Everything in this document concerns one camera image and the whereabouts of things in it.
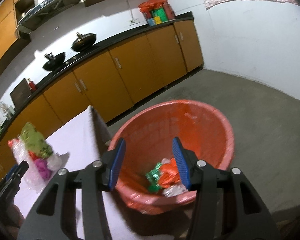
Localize red plastic trash basket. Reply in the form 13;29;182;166
109;100;235;215

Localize wall power socket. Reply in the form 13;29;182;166
129;18;140;25

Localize dark cutting board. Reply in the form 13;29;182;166
10;78;32;109

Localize black wok with lid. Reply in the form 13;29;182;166
71;33;96;52

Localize clear crumpled plastic bag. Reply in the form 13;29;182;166
46;153;62;171

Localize glass jar on counter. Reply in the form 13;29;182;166
0;101;15;120

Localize white tablecloth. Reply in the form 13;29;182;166
13;105;191;240

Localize steel range hood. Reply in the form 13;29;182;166
14;0;81;34

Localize red bag on boxes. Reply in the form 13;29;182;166
138;0;167;12

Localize colourful boxes on counter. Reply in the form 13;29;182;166
143;4;176;26

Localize bubble wrap sheet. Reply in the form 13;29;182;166
8;138;45;193

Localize lower wooden cabinets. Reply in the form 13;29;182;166
0;20;203;181

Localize red bottle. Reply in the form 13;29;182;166
27;78;37;92

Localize small green plastic bag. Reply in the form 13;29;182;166
145;163;162;193

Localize magenta plastic bag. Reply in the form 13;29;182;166
34;159;52;181

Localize red plastic bag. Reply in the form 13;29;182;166
159;158;181;189

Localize orange plastic bag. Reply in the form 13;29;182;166
28;151;39;161

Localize black wok left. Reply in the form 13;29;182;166
43;52;65;72

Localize white plastic bag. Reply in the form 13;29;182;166
162;183;188;197

